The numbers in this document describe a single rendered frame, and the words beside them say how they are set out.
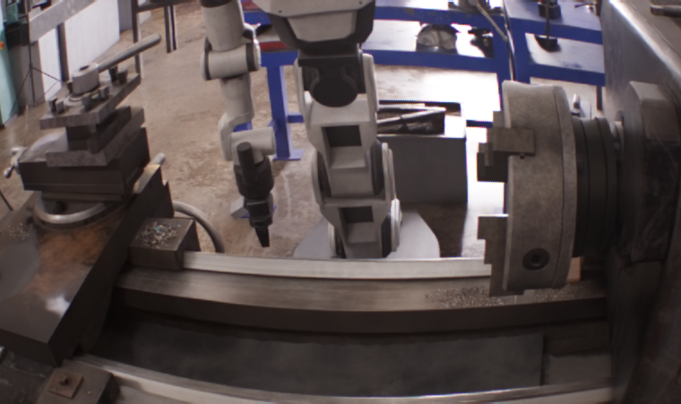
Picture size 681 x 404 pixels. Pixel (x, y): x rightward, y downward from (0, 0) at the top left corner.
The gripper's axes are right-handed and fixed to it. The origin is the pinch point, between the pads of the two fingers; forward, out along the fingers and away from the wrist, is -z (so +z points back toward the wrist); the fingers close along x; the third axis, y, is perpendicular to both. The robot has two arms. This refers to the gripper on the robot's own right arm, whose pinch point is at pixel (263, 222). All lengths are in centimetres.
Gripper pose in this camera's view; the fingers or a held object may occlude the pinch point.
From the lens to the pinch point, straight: 198.4
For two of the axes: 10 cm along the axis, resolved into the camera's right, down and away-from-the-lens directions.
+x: 0.2, 6.1, -7.9
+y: 9.9, -1.2, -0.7
